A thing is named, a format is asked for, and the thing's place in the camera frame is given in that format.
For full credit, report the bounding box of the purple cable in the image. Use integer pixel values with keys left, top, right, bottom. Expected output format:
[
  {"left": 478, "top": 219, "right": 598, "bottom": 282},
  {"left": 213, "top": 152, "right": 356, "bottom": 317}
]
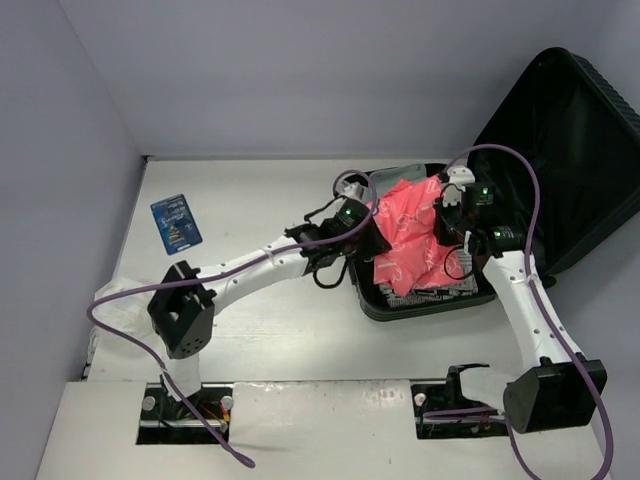
[
  {"left": 87, "top": 168, "right": 379, "bottom": 469},
  {"left": 422, "top": 144, "right": 614, "bottom": 480}
]

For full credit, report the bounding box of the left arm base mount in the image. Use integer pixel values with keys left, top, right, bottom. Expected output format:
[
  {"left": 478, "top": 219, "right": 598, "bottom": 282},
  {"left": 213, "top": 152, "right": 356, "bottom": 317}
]
[{"left": 136, "top": 383, "right": 234, "bottom": 446}]

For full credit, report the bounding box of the grey garment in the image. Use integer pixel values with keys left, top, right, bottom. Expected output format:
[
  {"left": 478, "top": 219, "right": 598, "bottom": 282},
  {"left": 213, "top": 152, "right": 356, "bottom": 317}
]
[{"left": 369, "top": 164, "right": 427, "bottom": 195}]

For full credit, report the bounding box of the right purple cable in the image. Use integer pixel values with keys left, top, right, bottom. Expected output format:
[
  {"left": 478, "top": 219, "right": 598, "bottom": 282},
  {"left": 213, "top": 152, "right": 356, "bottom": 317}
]
[{"left": 422, "top": 144, "right": 614, "bottom": 480}]

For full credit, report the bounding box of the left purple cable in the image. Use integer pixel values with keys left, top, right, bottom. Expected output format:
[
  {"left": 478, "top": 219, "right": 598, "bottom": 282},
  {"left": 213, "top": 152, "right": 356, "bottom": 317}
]
[{"left": 87, "top": 168, "right": 379, "bottom": 469}]

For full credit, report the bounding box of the pink patterned garment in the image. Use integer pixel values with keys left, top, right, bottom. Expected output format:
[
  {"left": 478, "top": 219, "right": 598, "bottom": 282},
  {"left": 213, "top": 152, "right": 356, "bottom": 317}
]
[{"left": 373, "top": 176, "right": 465, "bottom": 296}]

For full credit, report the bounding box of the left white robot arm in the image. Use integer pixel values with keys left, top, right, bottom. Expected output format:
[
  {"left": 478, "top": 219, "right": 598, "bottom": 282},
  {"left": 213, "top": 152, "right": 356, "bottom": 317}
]
[{"left": 147, "top": 176, "right": 390, "bottom": 420}]

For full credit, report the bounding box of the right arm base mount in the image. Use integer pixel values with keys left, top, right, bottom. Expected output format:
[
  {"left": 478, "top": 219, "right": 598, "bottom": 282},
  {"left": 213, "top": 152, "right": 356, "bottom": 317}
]
[{"left": 410, "top": 381, "right": 507, "bottom": 441}]

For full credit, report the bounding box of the black hard-shell suitcase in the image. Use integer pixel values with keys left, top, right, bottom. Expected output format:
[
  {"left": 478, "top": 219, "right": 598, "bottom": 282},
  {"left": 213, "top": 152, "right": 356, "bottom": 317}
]
[{"left": 333, "top": 47, "right": 640, "bottom": 324}]

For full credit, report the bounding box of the black white newspaper-print garment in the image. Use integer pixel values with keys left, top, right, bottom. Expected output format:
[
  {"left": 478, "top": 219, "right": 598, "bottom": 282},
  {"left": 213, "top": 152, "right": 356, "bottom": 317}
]
[{"left": 378, "top": 250, "right": 479, "bottom": 309}]

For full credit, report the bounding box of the blue card packet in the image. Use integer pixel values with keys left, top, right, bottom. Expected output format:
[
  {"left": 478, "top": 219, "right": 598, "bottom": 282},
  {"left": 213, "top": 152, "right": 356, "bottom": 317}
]
[{"left": 150, "top": 194, "right": 203, "bottom": 256}]

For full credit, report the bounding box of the clear plastic packet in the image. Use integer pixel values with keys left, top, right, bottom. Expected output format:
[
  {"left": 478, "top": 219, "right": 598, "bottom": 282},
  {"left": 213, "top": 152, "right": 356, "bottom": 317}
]
[{"left": 94, "top": 277, "right": 154, "bottom": 340}]

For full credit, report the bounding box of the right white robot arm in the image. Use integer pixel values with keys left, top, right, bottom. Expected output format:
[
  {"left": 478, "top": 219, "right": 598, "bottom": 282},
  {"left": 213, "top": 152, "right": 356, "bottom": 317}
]
[{"left": 435, "top": 167, "right": 607, "bottom": 434}]

